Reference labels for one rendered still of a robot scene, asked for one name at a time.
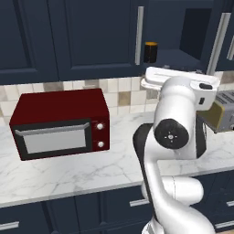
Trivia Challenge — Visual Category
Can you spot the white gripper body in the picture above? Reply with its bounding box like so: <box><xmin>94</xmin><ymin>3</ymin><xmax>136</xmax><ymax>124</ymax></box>
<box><xmin>140</xmin><ymin>67</ymin><xmax>221</xmax><ymax>92</ymax></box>

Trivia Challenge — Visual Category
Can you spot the dark beer bottle orange top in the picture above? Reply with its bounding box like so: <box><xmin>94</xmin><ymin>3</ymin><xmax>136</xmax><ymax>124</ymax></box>
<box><xmin>144</xmin><ymin>41</ymin><xmax>159</xmax><ymax>64</ymax></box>

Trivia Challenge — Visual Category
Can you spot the navy base cabinet panel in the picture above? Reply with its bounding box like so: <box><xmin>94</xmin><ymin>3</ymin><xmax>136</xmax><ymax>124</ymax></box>
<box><xmin>48</xmin><ymin>191</ymin><xmax>104</xmax><ymax>234</ymax></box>

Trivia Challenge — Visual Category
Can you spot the grey toaster with yellow side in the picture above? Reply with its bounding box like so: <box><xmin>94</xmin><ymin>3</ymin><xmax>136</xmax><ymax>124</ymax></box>
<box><xmin>197</xmin><ymin>90</ymin><xmax>234</xmax><ymax>134</ymax></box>

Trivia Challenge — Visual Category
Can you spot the red microwave oven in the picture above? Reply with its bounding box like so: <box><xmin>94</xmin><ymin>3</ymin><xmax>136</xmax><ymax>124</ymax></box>
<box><xmin>8</xmin><ymin>88</ymin><xmax>112</xmax><ymax>162</ymax></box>

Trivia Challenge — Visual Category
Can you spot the navy drawer front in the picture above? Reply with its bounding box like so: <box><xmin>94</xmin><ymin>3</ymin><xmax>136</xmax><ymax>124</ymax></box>
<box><xmin>191</xmin><ymin>169</ymin><xmax>234</xmax><ymax>216</ymax></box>
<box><xmin>101</xmin><ymin>185</ymin><xmax>154</xmax><ymax>228</ymax></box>
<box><xmin>0</xmin><ymin>200</ymin><xmax>50</xmax><ymax>234</ymax></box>
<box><xmin>208</xmin><ymin>211</ymin><xmax>234</xmax><ymax>234</ymax></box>

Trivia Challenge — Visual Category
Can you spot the black microwave door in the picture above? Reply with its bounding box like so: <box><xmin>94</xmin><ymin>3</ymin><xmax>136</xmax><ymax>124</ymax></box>
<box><xmin>12</xmin><ymin>118</ymin><xmax>93</xmax><ymax>161</ymax></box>

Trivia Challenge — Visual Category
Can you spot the silver cabinet door handle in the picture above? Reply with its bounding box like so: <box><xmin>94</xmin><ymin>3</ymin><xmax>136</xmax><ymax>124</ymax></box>
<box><xmin>226</xmin><ymin>36</ymin><xmax>234</xmax><ymax>62</ymax></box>
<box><xmin>134</xmin><ymin>5</ymin><xmax>145</xmax><ymax>66</ymax></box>
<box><xmin>206</xmin><ymin>12</ymin><xmax>232</xmax><ymax>76</ymax></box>

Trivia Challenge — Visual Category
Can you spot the navy wall cabinet door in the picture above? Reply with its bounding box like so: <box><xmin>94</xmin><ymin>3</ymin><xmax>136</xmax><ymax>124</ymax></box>
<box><xmin>47</xmin><ymin>0</ymin><xmax>146</xmax><ymax>82</ymax></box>
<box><xmin>0</xmin><ymin>0</ymin><xmax>59</xmax><ymax>85</ymax></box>
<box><xmin>215</xmin><ymin>0</ymin><xmax>234</xmax><ymax>72</ymax></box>

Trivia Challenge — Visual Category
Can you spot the silver microwave door handle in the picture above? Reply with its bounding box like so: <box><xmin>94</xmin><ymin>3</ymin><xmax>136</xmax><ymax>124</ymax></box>
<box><xmin>14</xmin><ymin>122</ymin><xmax>91</xmax><ymax>137</ymax></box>

